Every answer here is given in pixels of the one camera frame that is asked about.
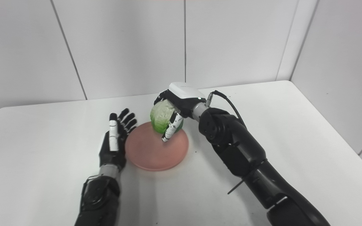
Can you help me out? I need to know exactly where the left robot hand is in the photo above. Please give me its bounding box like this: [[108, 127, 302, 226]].
[[98, 108, 137, 172]]

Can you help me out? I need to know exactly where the green white cabbage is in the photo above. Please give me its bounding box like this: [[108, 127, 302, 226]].
[[150, 99, 184, 134]]

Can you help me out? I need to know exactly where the pink plate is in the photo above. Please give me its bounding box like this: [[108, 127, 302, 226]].
[[125, 122, 189, 172]]

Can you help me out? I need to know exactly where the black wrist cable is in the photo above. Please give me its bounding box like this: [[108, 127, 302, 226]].
[[207, 90, 247, 129], [80, 176, 101, 207]]

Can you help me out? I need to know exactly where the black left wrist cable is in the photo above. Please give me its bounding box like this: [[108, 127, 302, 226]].
[[80, 176, 101, 207]]

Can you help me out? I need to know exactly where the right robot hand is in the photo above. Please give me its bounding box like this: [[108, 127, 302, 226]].
[[154, 82, 207, 143]]

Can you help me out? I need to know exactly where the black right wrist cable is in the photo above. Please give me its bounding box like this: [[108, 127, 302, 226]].
[[207, 90, 247, 129]]

